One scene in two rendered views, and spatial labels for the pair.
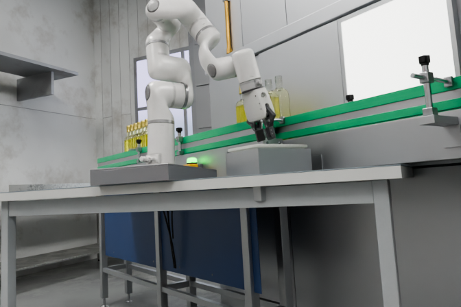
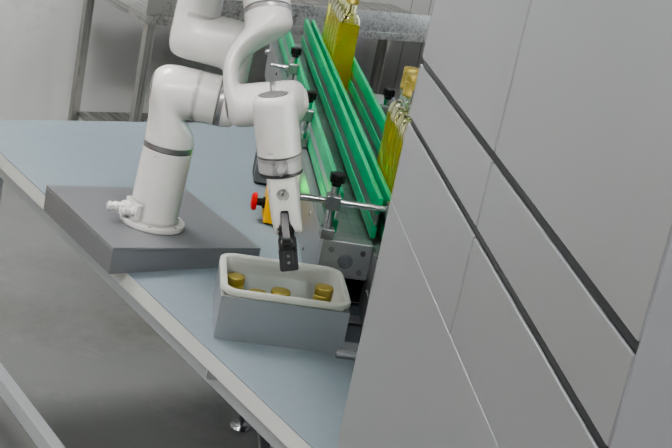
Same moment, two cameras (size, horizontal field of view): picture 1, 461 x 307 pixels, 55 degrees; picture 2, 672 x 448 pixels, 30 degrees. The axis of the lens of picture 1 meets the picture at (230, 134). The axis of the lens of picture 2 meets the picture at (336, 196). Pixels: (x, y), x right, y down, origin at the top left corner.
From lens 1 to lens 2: 146 cm
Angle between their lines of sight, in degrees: 36
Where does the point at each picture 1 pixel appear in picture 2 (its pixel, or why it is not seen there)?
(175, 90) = (195, 98)
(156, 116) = (152, 137)
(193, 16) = not seen: outside the picture
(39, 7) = not seen: outside the picture
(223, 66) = (240, 109)
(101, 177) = (54, 208)
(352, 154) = not seen: hidden behind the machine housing
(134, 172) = (82, 230)
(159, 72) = (181, 51)
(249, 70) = (267, 143)
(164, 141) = (154, 186)
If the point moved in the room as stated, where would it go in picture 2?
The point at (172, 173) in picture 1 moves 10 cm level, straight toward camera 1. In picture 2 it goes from (122, 262) to (92, 277)
